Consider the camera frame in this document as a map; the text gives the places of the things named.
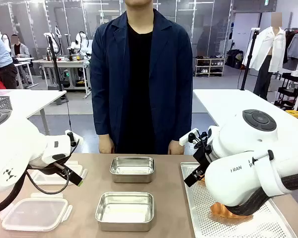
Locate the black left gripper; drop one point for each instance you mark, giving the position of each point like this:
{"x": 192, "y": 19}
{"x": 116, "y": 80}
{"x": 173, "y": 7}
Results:
{"x": 56, "y": 169}

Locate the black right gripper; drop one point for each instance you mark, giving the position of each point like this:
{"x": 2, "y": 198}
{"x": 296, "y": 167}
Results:
{"x": 203, "y": 155}

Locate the clear plastic clip lid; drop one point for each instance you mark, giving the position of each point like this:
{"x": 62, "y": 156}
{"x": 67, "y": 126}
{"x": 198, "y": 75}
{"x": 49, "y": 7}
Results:
{"x": 47, "y": 179}
{"x": 36, "y": 213}

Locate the steel rectangular container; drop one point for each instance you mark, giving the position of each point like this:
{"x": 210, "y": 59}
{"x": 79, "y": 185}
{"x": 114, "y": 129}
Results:
{"x": 125, "y": 210}
{"x": 132, "y": 168}

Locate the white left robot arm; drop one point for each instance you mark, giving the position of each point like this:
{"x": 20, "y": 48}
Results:
{"x": 15, "y": 148}

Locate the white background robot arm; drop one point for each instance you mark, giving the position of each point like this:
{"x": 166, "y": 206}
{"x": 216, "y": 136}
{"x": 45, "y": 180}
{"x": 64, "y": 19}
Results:
{"x": 80, "y": 44}

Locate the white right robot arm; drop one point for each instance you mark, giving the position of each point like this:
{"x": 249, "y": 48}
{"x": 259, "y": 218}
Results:
{"x": 241, "y": 158}

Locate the person's left hand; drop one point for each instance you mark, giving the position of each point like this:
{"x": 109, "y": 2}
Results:
{"x": 175, "y": 148}

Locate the person's right hand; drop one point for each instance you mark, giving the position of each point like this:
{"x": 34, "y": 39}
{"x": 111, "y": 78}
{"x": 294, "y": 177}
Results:
{"x": 106, "y": 145}

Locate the perforated metal baking tray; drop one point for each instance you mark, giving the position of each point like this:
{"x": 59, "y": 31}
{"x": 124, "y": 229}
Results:
{"x": 203, "y": 213}

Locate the white table with grey leg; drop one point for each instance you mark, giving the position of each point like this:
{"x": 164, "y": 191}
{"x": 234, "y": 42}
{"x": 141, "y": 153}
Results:
{"x": 27, "y": 99}

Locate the grey perforated basket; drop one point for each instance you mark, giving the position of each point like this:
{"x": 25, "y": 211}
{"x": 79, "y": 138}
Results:
{"x": 0, "y": 102}

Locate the person in navy coat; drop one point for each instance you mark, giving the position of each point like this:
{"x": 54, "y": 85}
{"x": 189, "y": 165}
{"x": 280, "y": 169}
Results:
{"x": 141, "y": 81}

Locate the white shoe rack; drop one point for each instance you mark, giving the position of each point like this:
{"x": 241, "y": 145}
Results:
{"x": 209, "y": 67}

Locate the white background workbench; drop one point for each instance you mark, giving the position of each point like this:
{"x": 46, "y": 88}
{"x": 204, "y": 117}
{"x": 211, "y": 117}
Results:
{"x": 64, "y": 63}

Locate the black bag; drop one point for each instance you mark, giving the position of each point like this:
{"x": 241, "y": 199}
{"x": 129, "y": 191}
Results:
{"x": 234, "y": 58}

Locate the black rolling cart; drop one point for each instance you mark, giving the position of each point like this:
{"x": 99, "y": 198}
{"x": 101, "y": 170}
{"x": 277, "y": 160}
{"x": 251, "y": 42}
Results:
{"x": 289, "y": 91}

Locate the seated person in grey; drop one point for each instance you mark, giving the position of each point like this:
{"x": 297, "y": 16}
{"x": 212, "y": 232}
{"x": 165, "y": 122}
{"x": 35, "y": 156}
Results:
{"x": 20, "y": 49}

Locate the person in light blue shirt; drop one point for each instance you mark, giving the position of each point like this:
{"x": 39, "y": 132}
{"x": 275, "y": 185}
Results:
{"x": 0, "y": 57}

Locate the clothes rack with garments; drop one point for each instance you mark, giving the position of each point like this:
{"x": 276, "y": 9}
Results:
{"x": 296, "y": 49}

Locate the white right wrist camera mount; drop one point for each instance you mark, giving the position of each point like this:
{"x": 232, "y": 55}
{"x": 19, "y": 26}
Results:
{"x": 186, "y": 138}

